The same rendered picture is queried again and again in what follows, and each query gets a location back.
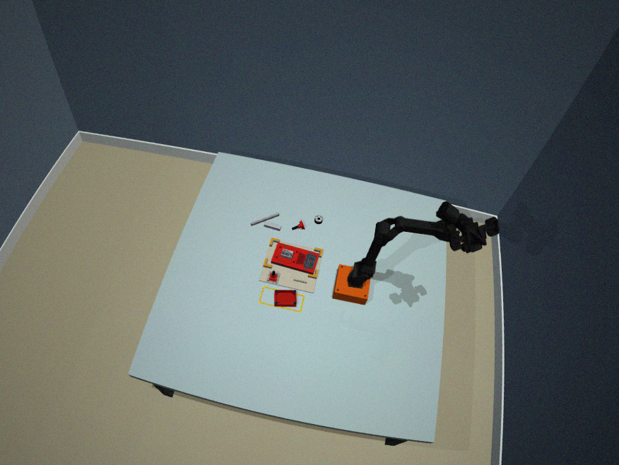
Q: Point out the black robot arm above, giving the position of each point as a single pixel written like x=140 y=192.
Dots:
x=450 y=218

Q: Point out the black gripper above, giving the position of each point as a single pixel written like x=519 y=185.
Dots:
x=473 y=234

